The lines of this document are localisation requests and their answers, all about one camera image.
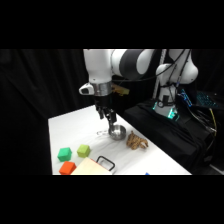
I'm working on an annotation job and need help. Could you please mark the brown plush toy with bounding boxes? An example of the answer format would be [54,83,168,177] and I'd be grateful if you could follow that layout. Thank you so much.
[125,130,150,151]

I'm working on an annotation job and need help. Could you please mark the tan wooden object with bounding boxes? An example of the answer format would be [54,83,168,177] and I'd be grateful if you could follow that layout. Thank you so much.
[111,82,131,97]

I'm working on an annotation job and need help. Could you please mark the yellow cable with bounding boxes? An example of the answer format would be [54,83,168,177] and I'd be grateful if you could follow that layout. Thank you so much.
[208,109,218,137]

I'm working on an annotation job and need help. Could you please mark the blue lit keyboard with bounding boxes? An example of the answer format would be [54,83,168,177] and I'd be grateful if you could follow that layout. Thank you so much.
[195,90,222,108]

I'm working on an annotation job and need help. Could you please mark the orange cube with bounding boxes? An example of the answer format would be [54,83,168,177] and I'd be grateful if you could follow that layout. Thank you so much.
[58,160,78,176]

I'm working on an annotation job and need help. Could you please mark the lime green cube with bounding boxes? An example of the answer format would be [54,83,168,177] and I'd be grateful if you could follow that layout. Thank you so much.
[76,143,92,159]

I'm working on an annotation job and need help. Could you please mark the small metal bowl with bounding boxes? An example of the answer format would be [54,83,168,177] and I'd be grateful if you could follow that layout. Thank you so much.
[108,124,128,141]

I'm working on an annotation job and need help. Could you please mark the wooden drawer with black handle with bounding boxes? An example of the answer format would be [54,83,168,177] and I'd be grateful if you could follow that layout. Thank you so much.
[95,154,117,175]

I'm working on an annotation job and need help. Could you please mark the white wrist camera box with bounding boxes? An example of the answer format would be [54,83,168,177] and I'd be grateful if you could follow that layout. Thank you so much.
[78,82,95,97]

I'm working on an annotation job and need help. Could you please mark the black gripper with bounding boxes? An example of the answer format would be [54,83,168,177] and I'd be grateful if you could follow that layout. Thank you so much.
[93,93,118,130]

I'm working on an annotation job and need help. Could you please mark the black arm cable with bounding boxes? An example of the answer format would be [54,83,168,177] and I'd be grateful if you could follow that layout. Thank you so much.
[122,49,188,83]

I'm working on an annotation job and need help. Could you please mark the black robot stand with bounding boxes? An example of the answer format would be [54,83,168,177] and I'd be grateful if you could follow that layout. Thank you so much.
[122,99,216,175]

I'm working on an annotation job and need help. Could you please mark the black curtain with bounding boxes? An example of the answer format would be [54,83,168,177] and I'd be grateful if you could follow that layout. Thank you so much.
[0,49,224,176]

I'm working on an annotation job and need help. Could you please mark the blue cable bundle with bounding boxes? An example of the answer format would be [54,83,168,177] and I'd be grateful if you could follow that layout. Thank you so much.
[177,88,194,108]

